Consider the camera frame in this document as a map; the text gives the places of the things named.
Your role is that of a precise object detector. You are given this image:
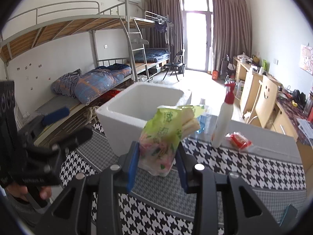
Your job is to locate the metal bunk bed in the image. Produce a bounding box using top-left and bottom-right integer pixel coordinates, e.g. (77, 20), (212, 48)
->
(1, 0), (170, 145)

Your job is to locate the white styrofoam box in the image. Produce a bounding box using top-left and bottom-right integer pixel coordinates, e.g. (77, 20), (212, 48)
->
(96, 82), (192, 156)

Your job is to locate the white pump bottle red cap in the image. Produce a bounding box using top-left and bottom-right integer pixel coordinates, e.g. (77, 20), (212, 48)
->
(211, 81), (236, 148)

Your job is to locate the blue patterned quilt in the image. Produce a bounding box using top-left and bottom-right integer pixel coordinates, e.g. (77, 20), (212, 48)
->
(50, 63), (132, 105)

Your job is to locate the houndstooth table mat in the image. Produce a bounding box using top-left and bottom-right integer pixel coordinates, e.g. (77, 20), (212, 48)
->
(59, 116), (308, 235)

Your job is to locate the black folding chair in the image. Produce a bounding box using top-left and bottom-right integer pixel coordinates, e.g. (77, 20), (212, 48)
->
(163, 49), (185, 81)

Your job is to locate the brown curtain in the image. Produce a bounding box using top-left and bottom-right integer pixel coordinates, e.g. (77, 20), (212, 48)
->
(212, 0), (252, 71)

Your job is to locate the teal smartphone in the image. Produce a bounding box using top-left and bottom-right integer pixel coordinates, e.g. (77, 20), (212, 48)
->
(280, 204), (298, 229)

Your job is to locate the wooden desk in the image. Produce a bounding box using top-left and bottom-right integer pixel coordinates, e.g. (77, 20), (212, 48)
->
(233, 57), (312, 147)

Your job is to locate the pink cartoon wall picture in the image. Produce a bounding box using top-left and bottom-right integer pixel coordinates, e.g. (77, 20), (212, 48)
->
(300, 45), (313, 75)

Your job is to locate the person's left hand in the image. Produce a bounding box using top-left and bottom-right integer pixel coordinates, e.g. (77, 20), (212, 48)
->
(4, 183), (52, 205)

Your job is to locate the wooden smiley face chair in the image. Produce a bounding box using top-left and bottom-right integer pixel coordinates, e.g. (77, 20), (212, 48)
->
(247, 75), (280, 128)

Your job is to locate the red snack packet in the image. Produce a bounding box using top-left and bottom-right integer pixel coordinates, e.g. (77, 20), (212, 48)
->
(226, 132), (253, 152)

